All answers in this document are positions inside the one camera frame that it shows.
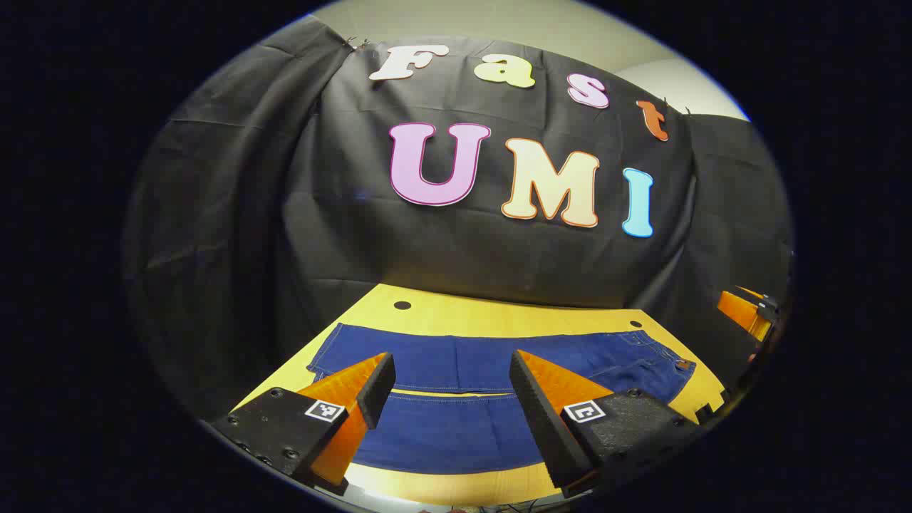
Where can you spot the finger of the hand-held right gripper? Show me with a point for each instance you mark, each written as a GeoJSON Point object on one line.
{"type": "Point", "coordinates": [741, 310]}

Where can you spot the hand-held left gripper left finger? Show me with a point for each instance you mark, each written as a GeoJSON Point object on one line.
{"type": "Point", "coordinates": [377, 395]}

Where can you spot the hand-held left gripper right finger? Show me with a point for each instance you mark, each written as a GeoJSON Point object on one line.
{"type": "Point", "coordinates": [534, 413]}

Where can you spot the blue denim jeans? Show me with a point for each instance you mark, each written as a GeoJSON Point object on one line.
{"type": "Point", "coordinates": [456, 363]}

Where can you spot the black backdrop cloth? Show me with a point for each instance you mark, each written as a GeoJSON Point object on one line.
{"type": "Point", "coordinates": [456, 249]}

